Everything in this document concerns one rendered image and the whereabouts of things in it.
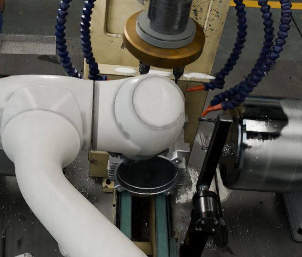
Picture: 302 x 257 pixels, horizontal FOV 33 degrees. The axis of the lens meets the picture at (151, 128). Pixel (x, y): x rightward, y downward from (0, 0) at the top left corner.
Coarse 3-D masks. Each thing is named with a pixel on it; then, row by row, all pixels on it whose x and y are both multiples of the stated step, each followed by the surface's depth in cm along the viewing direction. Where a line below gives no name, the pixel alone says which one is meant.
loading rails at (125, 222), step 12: (108, 180) 146; (120, 192) 132; (120, 204) 129; (156, 204) 131; (168, 204) 130; (120, 216) 127; (156, 216) 128; (168, 216) 128; (120, 228) 125; (156, 228) 126; (168, 228) 126; (156, 240) 124; (168, 240) 125; (144, 252) 129; (156, 252) 122; (168, 252) 122
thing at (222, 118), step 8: (224, 120) 107; (232, 120) 108; (216, 128) 109; (224, 128) 109; (216, 136) 111; (224, 136) 111; (216, 144) 113; (224, 144) 113; (208, 152) 115; (216, 152) 115; (208, 160) 116; (216, 160) 117; (208, 168) 119; (200, 176) 121; (208, 176) 121; (200, 184) 123; (208, 184) 123
